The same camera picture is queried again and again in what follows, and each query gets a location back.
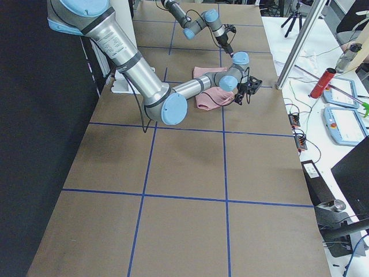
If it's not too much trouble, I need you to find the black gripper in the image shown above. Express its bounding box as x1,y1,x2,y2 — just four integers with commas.
216,34,236,58
234,83,248,105

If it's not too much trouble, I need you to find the pink Snoopy t-shirt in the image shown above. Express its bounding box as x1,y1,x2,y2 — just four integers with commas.
193,66,234,111

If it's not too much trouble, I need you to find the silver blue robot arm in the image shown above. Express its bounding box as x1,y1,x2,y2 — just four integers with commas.
161,0,236,57
47,1,249,125

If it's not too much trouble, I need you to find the orange connector block upper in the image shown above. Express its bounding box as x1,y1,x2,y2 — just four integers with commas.
288,113,300,128

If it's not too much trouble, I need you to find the orange connector block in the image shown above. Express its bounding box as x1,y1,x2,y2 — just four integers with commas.
288,113,300,128
294,133,307,152

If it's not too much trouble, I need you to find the orange connector block lower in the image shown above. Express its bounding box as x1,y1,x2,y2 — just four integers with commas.
294,133,307,152

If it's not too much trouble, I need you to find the red cylinder bottle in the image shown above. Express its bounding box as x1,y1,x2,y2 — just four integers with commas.
309,68,337,99

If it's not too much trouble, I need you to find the lower teach pendant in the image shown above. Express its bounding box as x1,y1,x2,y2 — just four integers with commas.
323,107,368,147

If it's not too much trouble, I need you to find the teach pendant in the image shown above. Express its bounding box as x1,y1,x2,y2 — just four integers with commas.
322,77,364,110
323,107,368,147

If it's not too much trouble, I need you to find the upper teach pendant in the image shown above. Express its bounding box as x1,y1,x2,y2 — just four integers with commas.
322,77,364,110

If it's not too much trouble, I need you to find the black box with label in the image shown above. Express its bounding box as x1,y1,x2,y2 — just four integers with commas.
301,160,336,206

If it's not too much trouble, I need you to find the black monitor corner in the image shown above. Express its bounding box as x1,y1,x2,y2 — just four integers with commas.
331,138,369,219

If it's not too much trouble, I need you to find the black clamp stand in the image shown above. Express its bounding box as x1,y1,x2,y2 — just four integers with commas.
314,199,368,257

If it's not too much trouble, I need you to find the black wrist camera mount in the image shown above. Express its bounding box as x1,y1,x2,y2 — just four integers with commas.
224,24,236,34
246,76,263,95

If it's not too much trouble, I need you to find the black camera tripod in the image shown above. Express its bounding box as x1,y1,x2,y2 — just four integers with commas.
281,1,303,38

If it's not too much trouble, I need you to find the aluminium frame post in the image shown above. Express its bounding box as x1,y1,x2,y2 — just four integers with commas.
270,1,342,89

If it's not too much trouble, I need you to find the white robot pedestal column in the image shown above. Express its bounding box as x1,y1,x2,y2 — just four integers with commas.
110,0,137,94

